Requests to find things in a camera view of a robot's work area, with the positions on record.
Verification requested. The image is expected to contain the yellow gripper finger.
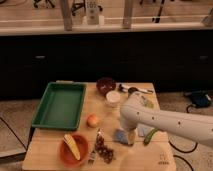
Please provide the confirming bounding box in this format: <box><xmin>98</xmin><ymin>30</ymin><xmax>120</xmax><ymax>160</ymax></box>
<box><xmin>127</xmin><ymin>130</ymin><xmax>136</xmax><ymax>145</ymax></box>

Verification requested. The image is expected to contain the white round container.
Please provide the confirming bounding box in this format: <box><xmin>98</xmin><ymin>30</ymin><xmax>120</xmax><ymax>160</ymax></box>
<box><xmin>106</xmin><ymin>91</ymin><xmax>121</xmax><ymax>107</ymax></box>

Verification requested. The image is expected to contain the metal fork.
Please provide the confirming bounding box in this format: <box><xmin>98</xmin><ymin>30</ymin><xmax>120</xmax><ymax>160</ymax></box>
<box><xmin>87</xmin><ymin>128</ymin><xmax>102</xmax><ymax>166</ymax></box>

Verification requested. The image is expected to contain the wooden post right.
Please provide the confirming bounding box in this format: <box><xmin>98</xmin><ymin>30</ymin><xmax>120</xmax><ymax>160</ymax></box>
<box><xmin>122</xmin><ymin>0</ymin><xmax>133</xmax><ymax>29</ymax></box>

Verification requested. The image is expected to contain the black cable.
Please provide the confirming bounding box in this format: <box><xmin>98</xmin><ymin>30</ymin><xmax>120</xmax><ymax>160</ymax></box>
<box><xmin>168</xmin><ymin>103</ymin><xmax>200</xmax><ymax>171</ymax></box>

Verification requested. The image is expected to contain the yellow corn cob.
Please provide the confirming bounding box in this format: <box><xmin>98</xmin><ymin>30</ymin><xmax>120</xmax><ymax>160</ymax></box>
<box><xmin>64</xmin><ymin>134</ymin><xmax>81</xmax><ymax>160</ymax></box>

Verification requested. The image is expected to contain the black handled utensil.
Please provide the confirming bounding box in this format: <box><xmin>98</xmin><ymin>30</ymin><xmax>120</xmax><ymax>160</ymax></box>
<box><xmin>118</xmin><ymin>84</ymin><xmax>154</xmax><ymax>94</ymax></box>

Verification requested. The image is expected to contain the green chili pepper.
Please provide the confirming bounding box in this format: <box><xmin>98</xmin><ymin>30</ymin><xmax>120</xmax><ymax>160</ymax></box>
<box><xmin>143</xmin><ymin>128</ymin><xmax>158</xmax><ymax>146</ymax></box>

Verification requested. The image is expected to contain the green plastic cup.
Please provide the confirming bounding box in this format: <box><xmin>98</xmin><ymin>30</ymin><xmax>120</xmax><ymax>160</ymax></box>
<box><xmin>144</xmin><ymin>100</ymin><xmax>154</xmax><ymax>108</ymax></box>

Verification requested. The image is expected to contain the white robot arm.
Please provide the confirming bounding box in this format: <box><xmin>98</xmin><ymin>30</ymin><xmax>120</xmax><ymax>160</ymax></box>
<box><xmin>120</xmin><ymin>91</ymin><xmax>213</xmax><ymax>148</ymax></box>

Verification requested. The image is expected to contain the dark grape bunch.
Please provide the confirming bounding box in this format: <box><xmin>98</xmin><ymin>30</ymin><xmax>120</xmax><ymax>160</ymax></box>
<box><xmin>95</xmin><ymin>135</ymin><xmax>114</xmax><ymax>164</ymax></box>

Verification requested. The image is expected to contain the blue sponge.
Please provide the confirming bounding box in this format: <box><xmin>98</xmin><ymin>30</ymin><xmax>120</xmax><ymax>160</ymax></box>
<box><xmin>114</xmin><ymin>129</ymin><xmax>128</xmax><ymax>144</ymax></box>

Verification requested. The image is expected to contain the light blue cloth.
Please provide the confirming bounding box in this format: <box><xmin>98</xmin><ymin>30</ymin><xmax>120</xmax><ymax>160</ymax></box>
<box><xmin>137</xmin><ymin>124</ymin><xmax>152</xmax><ymax>137</ymax></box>

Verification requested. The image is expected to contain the wooden post left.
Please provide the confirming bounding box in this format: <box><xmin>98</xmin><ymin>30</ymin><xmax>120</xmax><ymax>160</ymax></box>
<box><xmin>60</xmin><ymin>0</ymin><xmax>73</xmax><ymax>31</ymax></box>

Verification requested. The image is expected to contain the wooden post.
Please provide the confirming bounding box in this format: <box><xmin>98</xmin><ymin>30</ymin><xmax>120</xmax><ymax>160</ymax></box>
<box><xmin>60</xmin><ymin>0</ymin><xmax>73</xmax><ymax>31</ymax></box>
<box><xmin>122</xmin><ymin>0</ymin><xmax>133</xmax><ymax>29</ymax></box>

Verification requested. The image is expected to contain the green plastic tray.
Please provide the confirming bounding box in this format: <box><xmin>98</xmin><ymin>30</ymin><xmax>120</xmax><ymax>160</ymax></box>
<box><xmin>32</xmin><ymin>82</ymin><xmax>86</xmax><ymax>131</ymax></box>

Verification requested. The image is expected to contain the orange bowl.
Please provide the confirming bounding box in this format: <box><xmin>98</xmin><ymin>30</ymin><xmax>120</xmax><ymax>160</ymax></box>
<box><xmin>59</xmin><ymin>133</ymin><xmax>89</xmax><ymax>168</ymax></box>

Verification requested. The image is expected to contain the blue object on floor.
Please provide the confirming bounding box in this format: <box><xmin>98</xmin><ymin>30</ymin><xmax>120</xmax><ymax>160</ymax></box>
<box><xmin>184</xmin><ymin>91</ymin><xmax>212</xmax><ymax>108</ymax></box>

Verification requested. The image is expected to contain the dark red bowl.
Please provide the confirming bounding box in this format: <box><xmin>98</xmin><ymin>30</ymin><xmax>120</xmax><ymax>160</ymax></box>
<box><xmin>96</xmin><ymin>77</ymin><xmax>116</xmax><ymax>96</ymax></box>

